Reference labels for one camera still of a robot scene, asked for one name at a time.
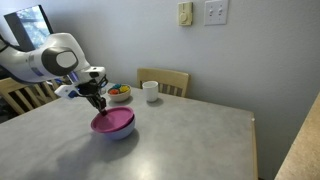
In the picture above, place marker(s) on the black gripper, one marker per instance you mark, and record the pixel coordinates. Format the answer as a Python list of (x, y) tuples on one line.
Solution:
[(89, 87)]

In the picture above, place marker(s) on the pink plastic plate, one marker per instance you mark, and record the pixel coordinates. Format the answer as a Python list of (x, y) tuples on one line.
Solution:
[(111, 120)]

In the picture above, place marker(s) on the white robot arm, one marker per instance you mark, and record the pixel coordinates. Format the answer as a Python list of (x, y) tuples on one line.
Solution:
[(40, 61)]

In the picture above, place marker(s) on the beige ceramic bowl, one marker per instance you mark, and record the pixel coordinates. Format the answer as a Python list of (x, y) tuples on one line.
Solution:
[(119, 96)]

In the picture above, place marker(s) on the blue plastic bowl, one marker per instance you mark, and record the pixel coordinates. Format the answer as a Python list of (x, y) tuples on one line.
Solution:
[(121, 131)]

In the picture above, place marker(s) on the clear glass jar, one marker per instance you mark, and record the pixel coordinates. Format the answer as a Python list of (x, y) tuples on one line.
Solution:
[(103, 90)]

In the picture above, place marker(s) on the orange silicone cupcake cup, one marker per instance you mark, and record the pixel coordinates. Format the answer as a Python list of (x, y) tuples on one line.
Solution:
[(113, 91)]

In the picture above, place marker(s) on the blue silicone cupcake cup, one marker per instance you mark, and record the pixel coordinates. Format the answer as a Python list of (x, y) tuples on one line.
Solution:
[(116, 86)]

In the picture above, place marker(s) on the yellow silicone cupcake cup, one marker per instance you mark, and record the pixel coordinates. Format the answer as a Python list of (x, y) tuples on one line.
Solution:
[(124, 89)]

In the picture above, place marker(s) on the white ceramic mug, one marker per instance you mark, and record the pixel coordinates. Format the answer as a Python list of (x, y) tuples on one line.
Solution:
[(150, 91)]

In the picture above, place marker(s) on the wooden chair with solid backrest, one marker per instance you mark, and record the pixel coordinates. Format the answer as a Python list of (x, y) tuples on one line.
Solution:
[(166, 78)]

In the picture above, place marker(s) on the wooden chair with slatted backrest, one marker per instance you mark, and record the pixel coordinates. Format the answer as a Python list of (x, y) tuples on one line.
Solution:
[(20, 95)]

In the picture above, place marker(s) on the black framed monitor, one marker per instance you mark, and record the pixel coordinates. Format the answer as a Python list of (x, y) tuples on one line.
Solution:
[(31, 28)]

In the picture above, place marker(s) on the beige countertop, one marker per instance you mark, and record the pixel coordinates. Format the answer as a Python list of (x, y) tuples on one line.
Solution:
[(301, 146)]

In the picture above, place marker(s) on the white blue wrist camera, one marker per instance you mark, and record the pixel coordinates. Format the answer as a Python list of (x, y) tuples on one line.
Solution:
[(66, 91)]

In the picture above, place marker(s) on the beige wall thermostat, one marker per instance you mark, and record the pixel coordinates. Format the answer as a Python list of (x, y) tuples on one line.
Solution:
[(185, 14)]

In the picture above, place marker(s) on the white double light switch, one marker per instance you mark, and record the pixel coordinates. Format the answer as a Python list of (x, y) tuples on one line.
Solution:
[(216, 12)]

